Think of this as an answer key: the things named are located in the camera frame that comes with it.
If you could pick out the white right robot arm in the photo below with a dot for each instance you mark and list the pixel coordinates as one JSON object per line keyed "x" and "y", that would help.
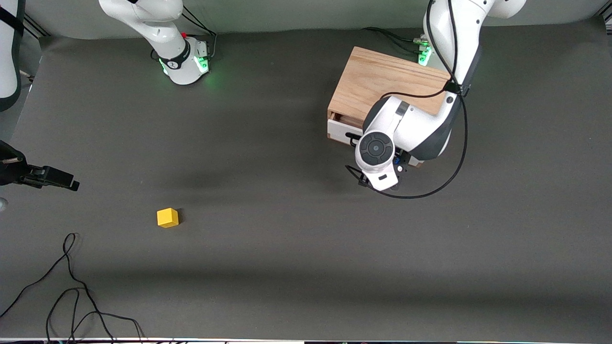
{"x": 158, "y": 24}

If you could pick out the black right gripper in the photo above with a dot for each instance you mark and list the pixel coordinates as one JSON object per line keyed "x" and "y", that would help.
{"x": 10, "y": 168}

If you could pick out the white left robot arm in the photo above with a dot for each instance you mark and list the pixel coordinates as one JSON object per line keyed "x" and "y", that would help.
{"x": 416, "y": 129}

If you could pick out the yellow cube block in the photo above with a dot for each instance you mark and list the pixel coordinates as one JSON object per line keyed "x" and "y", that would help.
{"x": 167, "y": 218}

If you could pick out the wooden drawer cabinet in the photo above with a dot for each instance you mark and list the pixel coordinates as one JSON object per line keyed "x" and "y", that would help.
{"x": 373, "y": 81}

